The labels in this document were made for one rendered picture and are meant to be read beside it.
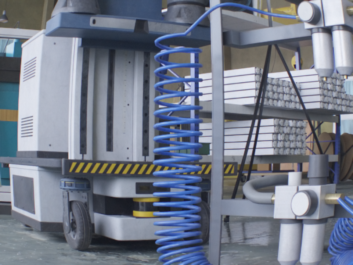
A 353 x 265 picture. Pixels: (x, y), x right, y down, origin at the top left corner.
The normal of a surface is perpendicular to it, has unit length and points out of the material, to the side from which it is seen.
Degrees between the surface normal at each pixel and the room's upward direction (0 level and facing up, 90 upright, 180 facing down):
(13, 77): 90
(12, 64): 90
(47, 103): 90
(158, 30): 90
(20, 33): 79
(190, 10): 70
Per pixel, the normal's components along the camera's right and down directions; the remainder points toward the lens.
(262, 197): -0.70, -0.35
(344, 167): -0.96, -0.20
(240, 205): -0.77, -0.04
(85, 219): 0.47, -0.38
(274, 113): 0.63, -0.04
